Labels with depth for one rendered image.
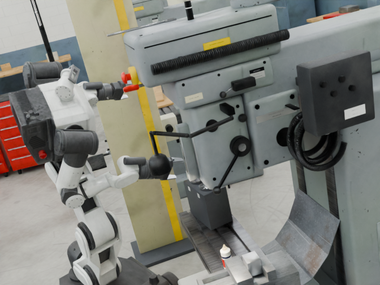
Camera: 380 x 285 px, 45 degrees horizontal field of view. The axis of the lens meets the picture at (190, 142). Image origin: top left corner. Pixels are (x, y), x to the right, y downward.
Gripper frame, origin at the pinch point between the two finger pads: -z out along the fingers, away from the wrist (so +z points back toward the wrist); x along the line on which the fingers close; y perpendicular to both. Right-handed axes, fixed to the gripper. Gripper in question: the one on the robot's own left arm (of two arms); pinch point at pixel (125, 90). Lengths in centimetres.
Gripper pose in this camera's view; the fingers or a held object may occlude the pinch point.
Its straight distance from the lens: 247.4
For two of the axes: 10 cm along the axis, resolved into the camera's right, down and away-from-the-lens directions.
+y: -5.1, -7.5, 4.2
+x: 4.3, -6.4, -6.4
